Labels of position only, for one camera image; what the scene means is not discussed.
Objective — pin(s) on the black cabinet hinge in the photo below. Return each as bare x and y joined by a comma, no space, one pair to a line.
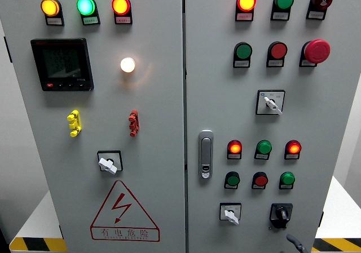
61,231
321,219
8,49

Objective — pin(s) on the black yellow striped tape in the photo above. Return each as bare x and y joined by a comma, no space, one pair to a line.
36,245
338,245

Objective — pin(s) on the small green round lamp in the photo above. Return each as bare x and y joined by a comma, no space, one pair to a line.
288,178
264,147

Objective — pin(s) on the small red push button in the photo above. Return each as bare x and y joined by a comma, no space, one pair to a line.
261,181

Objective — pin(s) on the small green push button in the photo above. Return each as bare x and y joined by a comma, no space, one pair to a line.
233,180

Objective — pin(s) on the small red round lamp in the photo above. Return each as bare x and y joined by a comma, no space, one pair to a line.
293,148
235,148

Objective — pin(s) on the pale grey cabinet door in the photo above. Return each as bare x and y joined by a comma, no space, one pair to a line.
310,123
158,109

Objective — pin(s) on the silver door lock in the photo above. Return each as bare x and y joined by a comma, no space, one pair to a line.
206,151

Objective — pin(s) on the red warning triangle sticker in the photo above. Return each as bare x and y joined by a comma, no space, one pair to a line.
122,205

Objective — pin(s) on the large red stop button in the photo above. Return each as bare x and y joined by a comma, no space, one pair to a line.
317,51

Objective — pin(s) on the large red push button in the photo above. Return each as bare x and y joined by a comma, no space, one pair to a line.
279,50

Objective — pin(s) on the large green push button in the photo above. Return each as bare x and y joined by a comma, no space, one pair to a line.
244,51

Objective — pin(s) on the large green round lamp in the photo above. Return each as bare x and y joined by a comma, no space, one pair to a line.
85,6
284,0

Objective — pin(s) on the white round lamp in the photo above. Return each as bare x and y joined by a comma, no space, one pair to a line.
127,64

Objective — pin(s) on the large red round lamp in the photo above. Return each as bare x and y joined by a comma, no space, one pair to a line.
246,1
120,5

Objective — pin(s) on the black display meter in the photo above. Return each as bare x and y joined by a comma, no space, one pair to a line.
62,63

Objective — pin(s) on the yellow round lamp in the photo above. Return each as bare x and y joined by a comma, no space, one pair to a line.
50,6

